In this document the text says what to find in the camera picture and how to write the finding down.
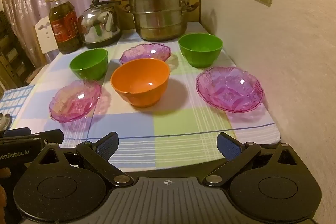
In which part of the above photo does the orange plastic bowl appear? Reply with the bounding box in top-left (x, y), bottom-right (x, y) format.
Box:
top-left (110, 58), bottom-right (171, 108)

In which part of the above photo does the white wooden chair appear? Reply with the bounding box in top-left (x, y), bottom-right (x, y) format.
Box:
top-left (26, 17), bottom-right (59, 83)

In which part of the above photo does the purple glass plate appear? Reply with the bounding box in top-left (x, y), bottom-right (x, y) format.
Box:
top-left (119, 43), bottom-right (172, 65)
top-left (49, 79), bottom-right (102, 123)
top-left (196, 66), bottom-right (264, 113)

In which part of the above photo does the stainless steel kettle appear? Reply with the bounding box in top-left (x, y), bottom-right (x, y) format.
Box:
top-left (78, 0), bottom-right (122, 49)

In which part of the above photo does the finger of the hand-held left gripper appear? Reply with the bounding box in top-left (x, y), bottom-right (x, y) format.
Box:
top-left (3, 128), bottom-right (32, 138)
top-left (31, 130), bottom-right (64, 148)

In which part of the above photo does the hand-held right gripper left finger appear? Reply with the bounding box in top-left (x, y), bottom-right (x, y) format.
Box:
top-left (33, 132), bottom-right (134, 187)

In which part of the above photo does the checked pastel tablecloth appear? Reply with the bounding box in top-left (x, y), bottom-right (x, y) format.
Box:
top-left (10, 21), bottom-right (281, 172)

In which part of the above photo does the green plastic bowl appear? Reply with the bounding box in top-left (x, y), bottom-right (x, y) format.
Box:
top-left (70, 48), bottom-right (109, 81)
top-left (178, 33), bottom-right (223, 68)

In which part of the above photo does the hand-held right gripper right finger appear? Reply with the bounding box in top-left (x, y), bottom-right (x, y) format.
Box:
top-left (203, 132), bottom-right (305, 187)

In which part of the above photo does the dark wooden cabinet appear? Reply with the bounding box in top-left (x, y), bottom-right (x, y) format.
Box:
top-left (0, 10), bottom-right (34, 90)

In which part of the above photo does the cooking oil bottle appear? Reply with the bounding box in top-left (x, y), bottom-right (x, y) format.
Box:
top-left (47, 0), bottom-right (84, 55)

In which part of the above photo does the blue checked cloth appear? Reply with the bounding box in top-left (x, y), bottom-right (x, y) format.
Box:
top-left (0, 84), bottom-right (35, 130)

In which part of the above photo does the stainless steel steamer pot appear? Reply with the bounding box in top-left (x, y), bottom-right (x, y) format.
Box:
top-left (121, 0), bottom-right (201, 41)

